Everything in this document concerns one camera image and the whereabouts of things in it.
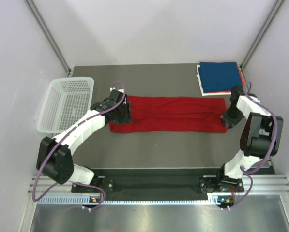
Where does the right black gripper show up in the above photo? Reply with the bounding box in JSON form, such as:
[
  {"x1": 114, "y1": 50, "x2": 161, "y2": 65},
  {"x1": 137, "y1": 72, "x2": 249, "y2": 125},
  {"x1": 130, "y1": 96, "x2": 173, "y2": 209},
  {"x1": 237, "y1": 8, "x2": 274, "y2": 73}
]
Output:
[{"x1": 220, "y1": 105, "x2": 244, "y2": 129}]

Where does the red t-shirt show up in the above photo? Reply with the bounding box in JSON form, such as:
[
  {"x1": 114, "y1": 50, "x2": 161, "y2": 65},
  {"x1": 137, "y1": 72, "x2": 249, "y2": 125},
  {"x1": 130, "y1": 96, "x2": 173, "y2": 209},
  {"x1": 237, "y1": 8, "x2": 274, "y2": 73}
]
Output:
[{"x1": 109, "y1": 95, "x2": 227, "y2": 134}]

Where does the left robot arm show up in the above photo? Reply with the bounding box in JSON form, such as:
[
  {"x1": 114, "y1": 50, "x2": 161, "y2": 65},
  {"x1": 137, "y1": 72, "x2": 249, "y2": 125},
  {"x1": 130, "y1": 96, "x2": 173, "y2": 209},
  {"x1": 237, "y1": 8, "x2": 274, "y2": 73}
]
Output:
[{"x1": 36, "y1": 88, "x2": 132, "y2": 192}]

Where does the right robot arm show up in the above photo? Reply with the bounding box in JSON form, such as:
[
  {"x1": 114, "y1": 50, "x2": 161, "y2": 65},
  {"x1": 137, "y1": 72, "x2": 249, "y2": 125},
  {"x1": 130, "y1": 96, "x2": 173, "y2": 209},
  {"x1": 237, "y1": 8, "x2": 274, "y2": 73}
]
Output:
[{"x1": 215, "y1": 85, "x2": 284, "y2": 191}]

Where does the folded white t-shirt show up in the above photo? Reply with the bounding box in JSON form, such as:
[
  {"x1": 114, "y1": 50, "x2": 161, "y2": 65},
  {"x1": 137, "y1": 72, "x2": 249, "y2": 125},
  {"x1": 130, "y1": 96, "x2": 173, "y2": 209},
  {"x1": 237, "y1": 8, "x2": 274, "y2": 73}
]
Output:
[{"x1": 196, "y1": 64, "x2": 231, "y2": 97}]

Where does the folded orange t-shirt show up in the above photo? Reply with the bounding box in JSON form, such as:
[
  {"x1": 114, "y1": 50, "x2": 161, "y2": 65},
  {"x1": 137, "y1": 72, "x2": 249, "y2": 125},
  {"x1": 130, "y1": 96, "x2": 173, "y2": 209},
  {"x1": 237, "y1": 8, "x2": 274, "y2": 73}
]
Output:
[{"x1": 207, "y1": 69, "x2": 245, "y2": 95}]

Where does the folded blue t-shirt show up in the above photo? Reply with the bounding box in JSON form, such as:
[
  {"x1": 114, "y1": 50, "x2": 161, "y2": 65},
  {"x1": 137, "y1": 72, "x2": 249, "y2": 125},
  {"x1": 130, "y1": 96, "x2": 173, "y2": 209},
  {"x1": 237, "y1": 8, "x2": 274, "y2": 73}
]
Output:
[{"x1": 198, "y1": 61, "x2": 243, "y2": 93}]

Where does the white plastic basket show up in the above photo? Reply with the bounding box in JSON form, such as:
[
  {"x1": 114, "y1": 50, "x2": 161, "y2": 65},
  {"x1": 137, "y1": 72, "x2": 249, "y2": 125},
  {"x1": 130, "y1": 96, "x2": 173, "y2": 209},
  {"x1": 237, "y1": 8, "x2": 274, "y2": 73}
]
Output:
[{"x1": 36, "y1": 77, "x2": 94, "y2": 134}]

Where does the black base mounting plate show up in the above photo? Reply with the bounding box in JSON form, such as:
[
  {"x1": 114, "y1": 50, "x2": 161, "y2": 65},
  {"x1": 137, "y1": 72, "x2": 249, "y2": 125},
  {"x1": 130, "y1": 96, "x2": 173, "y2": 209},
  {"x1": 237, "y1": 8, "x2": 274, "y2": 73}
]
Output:
[{"x1": 71, "y1": 168, "x2": 246, "y2": 194}]

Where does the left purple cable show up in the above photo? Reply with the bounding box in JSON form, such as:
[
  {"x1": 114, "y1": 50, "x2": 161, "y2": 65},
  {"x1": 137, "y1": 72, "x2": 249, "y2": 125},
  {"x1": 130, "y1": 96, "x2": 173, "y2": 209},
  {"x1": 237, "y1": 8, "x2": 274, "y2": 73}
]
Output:
[{"x1": 32, "y1": 81, "x2": 126, "y2": 211}]

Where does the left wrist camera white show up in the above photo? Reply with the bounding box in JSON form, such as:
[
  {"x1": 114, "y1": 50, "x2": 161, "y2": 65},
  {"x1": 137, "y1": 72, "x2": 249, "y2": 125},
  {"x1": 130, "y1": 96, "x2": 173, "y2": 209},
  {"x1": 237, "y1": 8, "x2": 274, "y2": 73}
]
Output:
[{"x1": 110, "y1": 87, "x2": 124, "y2": 93}]

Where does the slotted grey cable duct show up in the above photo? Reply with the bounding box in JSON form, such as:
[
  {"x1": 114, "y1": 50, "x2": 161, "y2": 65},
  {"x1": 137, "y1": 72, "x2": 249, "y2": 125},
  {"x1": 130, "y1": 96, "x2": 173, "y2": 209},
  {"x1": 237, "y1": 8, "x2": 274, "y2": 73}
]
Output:
[{"x1": 39, "y1": 193, "x2": 234, "y2": 206}]

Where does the right aluminium frame post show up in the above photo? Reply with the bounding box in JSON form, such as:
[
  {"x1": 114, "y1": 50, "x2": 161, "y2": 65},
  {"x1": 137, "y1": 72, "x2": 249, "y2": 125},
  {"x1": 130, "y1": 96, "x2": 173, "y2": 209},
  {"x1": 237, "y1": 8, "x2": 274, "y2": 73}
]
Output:
[{"x1": 240, "y1": 0, "x2": 286, "y2": 70}]

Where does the aluminium frame post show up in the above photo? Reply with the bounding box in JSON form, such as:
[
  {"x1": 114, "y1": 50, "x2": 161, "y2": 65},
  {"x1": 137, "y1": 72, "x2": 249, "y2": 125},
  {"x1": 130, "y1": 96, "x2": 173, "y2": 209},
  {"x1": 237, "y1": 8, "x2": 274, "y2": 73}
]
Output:
[
  {"x1": 24, "y1": 0, "x2": 72, "y2": 77},
  {"x1": 240, "y1": 0, "x2": 286, "y2": 70}
]

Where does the left aluminium frame post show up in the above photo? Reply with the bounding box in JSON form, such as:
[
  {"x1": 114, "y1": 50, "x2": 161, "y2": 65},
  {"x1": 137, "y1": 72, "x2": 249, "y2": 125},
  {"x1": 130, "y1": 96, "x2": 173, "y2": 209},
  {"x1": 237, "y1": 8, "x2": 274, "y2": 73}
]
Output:
[{"x1": 24, "y1": 0, "x2": 72, "y2": 77}]

